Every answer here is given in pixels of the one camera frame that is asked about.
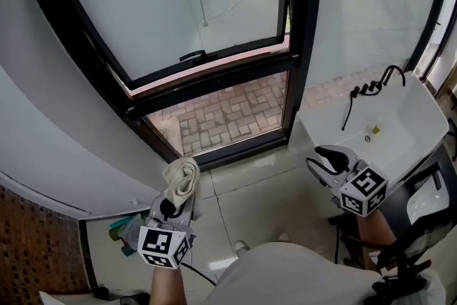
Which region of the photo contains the frosted glass window sash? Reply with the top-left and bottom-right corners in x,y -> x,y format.
62,0 -> 292,90

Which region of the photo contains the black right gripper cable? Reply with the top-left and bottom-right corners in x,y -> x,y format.
334,217 -> 457,305

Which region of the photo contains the black sink cabinet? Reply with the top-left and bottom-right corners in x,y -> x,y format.
385,142 -> 457,254

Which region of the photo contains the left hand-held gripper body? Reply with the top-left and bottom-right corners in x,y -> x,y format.
137,219 -> 196,271

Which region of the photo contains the person's right forearm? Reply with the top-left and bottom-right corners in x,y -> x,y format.
356,212 -> 397,251

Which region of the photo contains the white sink basin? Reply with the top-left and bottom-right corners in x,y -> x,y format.
295,71 -> 450,186

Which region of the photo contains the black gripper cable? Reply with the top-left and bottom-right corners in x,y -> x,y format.
334,217 -> 457,305
181,261 -> 218,286

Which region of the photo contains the black faucet knob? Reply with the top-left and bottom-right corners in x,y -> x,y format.
360,80 -> 380,94

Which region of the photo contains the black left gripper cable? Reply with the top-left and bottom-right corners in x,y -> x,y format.
181,261 -> 218,286

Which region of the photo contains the black framed window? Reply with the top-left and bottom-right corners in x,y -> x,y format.
17,0 -> 449,169

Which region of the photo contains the beige cleaning cloth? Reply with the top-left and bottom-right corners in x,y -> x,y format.
162,156 -> 204,221

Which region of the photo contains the green cleaning bottles pile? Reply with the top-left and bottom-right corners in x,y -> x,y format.
109,212 -> 144,256

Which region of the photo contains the person's white shirt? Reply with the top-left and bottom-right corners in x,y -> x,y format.
201,241 -> 447,305

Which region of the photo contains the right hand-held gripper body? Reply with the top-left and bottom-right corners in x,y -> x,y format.
331,159 -> 389,218

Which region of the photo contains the black window handle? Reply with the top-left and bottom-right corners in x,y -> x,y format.
178,50 -> 218,64

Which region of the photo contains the person's left forearm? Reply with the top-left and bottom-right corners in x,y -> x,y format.
149,266 -> 184,305

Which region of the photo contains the black hand shower hose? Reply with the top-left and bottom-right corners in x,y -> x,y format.
341,85 -> 360,132

